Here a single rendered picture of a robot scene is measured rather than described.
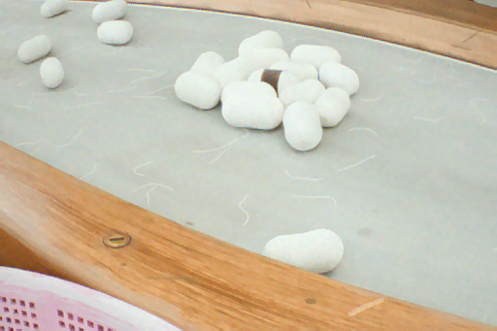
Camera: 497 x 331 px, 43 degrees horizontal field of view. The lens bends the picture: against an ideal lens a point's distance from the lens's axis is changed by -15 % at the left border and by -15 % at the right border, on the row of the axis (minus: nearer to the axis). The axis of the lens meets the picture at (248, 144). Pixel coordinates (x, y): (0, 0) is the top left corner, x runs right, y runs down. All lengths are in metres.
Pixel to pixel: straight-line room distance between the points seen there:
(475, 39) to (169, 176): 0.27
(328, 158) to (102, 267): 0.16
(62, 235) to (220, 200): 0.10
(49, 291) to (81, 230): 0.05
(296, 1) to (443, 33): 0.14
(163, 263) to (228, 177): 0.11
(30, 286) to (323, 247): 0.12
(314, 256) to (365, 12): 0.33
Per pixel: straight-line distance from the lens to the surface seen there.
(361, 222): 0.32
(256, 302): 0.23
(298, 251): 0.27
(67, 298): 0.24
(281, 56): 0.47
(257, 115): 0.40
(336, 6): 0.59
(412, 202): 0.34
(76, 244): 0.28
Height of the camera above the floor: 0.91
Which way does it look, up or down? 26 degrees down
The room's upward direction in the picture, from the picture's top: 4 degrees counter-clockwise
